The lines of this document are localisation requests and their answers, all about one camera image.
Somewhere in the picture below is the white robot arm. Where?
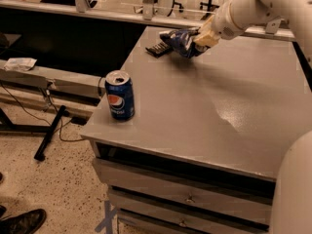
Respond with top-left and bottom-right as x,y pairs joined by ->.
194,0 -> 312,234

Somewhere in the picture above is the grey side bench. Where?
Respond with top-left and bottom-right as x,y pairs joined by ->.
0,60 -> 105,118

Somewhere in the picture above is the grey drawer cabinet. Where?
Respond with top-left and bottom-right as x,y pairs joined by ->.
82,27 -> 312,234

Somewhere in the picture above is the black floor cable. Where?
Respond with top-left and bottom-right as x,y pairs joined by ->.
0,76 -> 105,143

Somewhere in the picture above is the black metal stand leg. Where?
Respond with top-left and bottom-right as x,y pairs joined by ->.
34,105 -> 66,161

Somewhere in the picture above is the blue chip bag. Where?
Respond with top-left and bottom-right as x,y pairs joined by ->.
159,27 -> 208,59

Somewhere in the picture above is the blue Pepsi can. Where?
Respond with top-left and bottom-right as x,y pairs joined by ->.
104,70 -> 135,121

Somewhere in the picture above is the white wipes pack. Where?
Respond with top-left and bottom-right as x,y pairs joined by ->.
4,58 -> 36,71

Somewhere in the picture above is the black shoe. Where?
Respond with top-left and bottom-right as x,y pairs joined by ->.
0,209 -> 47,234

